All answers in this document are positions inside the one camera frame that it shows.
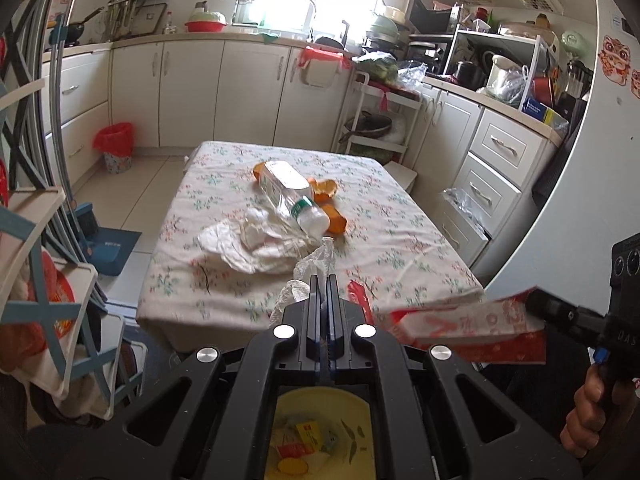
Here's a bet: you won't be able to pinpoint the white step stool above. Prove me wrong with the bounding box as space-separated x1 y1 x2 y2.
382 161 418 193

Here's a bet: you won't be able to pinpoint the white kettle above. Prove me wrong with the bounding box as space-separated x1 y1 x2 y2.
486 54 523 96

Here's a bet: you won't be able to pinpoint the white trolley cart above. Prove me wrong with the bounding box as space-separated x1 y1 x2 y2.
337 67 426 166

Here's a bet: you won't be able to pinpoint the wall utensil rack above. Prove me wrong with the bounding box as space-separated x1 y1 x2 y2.
102 0 173 43

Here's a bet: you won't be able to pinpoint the white plastic bag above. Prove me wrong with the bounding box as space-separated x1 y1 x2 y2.
197 207 321 276

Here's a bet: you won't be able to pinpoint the blue dustpan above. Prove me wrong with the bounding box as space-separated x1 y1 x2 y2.
75 202 143 277

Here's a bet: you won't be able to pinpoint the white counter shelf rack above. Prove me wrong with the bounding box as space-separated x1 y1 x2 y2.
452 27 551 101

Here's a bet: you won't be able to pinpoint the black countertop oven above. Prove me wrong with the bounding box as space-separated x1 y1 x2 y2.
405 35 453 76

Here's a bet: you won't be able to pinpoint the clear bag on drawer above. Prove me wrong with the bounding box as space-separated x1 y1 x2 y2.
440 187 493 241

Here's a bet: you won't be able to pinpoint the stacked pots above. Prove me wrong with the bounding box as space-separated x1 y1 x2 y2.
367 5 408 48

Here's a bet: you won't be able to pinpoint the red pot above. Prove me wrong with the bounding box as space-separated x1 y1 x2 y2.
531 75 556 106

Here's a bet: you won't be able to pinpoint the white kitchen base cabinets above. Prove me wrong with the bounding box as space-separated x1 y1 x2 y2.
42 35 361 186

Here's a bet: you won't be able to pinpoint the person's right leg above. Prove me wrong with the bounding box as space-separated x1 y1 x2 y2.
475 342 608 461

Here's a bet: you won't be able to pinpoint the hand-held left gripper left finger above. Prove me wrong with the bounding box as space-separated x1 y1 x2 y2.
60 274 323 480

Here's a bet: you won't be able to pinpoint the grey metal poles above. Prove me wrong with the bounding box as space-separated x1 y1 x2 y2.
45 0 108 311

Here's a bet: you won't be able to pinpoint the floral-cloth covered table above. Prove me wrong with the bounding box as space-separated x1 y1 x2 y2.
136 140 486 356

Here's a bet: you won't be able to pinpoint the white drawer cabinet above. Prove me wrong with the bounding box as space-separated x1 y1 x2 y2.
420 77 566 271

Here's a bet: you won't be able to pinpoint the orange red bag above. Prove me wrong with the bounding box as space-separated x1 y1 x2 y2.
0 252 76 376

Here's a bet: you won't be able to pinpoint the clear plastic bottle white cap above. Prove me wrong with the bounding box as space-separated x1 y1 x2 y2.
259 160 331 238

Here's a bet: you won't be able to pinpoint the clear plastic bag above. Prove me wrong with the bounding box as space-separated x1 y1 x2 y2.
395 60 428 88

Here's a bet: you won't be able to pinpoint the dark wok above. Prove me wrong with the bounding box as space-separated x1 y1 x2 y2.
345 110 393 138

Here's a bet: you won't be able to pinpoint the red white paper packet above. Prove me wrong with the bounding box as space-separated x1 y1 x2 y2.
346 280 547 366

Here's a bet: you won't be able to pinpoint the black frying pan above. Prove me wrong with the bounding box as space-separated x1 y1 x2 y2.
50 7 106 46

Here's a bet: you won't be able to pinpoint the small yellow box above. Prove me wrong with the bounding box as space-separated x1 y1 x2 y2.
294 422 323 456

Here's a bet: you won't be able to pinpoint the white refrigerator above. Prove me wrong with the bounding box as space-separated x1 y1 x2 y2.
482 0 640 306

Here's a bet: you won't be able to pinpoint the black microwave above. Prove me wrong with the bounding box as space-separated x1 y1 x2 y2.
407 0 458 36

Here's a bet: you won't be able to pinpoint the red bowl green lid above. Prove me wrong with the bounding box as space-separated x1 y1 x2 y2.
184 10 228 34

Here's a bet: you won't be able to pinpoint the white blue shoe rack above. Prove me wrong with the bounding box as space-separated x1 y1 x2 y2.
0 0 146 421

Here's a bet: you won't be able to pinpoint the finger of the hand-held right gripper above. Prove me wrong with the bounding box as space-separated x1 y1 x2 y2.
525 287 608 343

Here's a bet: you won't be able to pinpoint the blue box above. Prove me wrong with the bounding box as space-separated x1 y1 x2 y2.
520 97 556 121

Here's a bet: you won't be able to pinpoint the yellow plastic basin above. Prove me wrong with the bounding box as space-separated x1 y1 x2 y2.
275 387 373 480

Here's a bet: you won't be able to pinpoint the bin with red bag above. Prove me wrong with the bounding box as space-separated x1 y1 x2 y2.
92 122 135 175

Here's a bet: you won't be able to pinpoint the clear plastic wrap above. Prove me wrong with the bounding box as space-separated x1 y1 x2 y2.
269 237 335 328

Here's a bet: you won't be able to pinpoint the person's right hand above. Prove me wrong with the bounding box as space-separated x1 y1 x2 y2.
560 362 610 459

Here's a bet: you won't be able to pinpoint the white door bin red bag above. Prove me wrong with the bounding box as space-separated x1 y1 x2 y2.
298 46 351 88

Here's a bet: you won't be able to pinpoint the bag of green vegetables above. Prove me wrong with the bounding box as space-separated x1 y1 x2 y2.
352 50 401 83

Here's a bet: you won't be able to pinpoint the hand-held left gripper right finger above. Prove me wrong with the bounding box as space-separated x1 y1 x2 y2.
325 274 583 480

